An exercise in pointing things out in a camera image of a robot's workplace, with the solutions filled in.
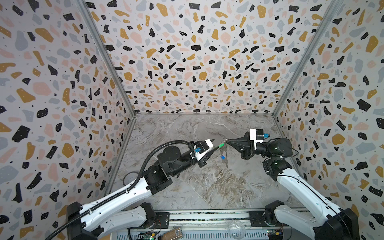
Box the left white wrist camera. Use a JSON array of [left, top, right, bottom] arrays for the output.
[[194, 139, 214, 161]]

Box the black corrugated cable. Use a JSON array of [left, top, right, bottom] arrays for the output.
[[44, 140, 196, 240]]

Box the clear glass cup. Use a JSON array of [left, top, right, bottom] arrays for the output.
[[228, 220, 246, 240]]

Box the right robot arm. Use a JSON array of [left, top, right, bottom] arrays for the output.
[[226, 137, 360, 240]]

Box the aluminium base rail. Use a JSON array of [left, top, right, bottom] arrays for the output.
[[79, 207, 331, 240]]

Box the grey tape roll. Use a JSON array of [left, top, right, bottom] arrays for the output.
[[123, 171, 139, 187]]

